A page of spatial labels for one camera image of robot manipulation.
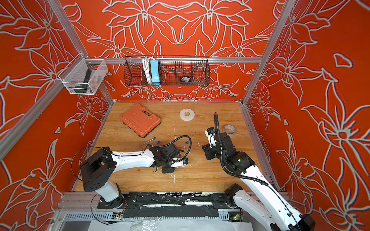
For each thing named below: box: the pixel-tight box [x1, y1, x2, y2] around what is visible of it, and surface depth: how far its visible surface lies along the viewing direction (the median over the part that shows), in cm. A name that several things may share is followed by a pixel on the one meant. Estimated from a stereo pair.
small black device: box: [179, 76, 191, 83], surface depth 97 cm
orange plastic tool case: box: [119, 103, 161, 139], surface depth 103 cm
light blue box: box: [150, 59, 160, 86], surface depth 92 cm
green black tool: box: [74, 68, 92, 94], surface depth 82 cm
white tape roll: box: [179, 108, 196, 122], surface depth 112 cm
